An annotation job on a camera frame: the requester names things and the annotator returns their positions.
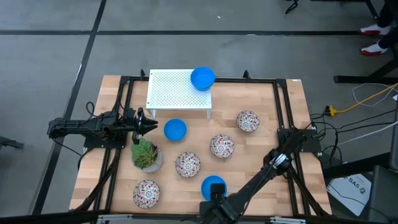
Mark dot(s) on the white printed paper sheet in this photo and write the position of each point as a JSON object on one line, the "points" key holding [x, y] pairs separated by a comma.
{"points": [[348, 191]]}

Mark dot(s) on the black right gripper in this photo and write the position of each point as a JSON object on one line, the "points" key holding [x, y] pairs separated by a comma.
{"points": [[217, 193]]}

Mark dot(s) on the person's leg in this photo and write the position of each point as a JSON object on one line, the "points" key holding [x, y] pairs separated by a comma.
{"points": [[387, 14], [391, 40]]}

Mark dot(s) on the white label sticker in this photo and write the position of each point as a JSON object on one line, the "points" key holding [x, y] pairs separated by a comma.
{"points": [[296, 80]]}

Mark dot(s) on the black desk foot beam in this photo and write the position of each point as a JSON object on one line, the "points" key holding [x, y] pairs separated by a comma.
{"points": [[351, 166]]}

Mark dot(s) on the grey panel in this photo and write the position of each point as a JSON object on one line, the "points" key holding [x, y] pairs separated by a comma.
{"points": [[395, 140]]}

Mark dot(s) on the succulent in geometric pot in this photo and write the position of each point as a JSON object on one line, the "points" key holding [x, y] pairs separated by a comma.
{"points": [[144, 155]]}

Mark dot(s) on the black table clamp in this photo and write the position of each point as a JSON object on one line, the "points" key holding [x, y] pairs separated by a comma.
{"points": [[246, 74], [142, 74]]}

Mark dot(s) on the black rig beam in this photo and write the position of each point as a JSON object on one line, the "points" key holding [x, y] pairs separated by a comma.
{"points": [[46, 217]]}

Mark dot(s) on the black chair foot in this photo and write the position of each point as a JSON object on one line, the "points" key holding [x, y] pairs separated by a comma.
{"points": [[9, 142]]}

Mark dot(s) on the person's red white shoe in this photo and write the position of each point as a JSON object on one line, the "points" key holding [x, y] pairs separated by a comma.
{"points": [[374, 49], [374, 29]]}

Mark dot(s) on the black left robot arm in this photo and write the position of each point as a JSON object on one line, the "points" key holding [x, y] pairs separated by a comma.
{"points": [[77, 126]]}

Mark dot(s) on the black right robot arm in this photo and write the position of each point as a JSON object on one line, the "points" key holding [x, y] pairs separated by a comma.
{"points": [[248, 189]]}

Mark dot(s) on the silver metal bracket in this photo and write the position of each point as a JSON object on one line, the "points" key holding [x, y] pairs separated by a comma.
{"points": [[287, 220], [113, 218]]}

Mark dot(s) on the white perforated metal shelf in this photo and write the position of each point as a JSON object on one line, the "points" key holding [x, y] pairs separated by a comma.
{"points": [[171, 90]]}

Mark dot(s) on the blue plastic mini bowl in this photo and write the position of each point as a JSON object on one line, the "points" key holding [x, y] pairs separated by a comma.
{"points": [[206, 186], [175, 129], [202, 77]]}

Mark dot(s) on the black desk stand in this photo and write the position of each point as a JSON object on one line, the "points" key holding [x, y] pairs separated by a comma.
{"points": [[363, 79]]}

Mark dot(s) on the dark grey cabinet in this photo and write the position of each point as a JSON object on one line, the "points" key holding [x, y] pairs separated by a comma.
{"points": [[384, 196]]}

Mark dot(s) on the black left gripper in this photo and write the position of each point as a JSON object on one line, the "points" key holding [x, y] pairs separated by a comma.
{"points": [[136, 124]]}

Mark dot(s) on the black aluminium table frame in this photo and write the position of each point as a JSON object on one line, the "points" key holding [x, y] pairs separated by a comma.
{"points": [[248, 80]]}

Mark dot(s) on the floral patterned ceramic bowl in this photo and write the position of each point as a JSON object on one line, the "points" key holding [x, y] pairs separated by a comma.
{"points": [[146, 193], [221, 146], [247, 121], [187, 164]]}

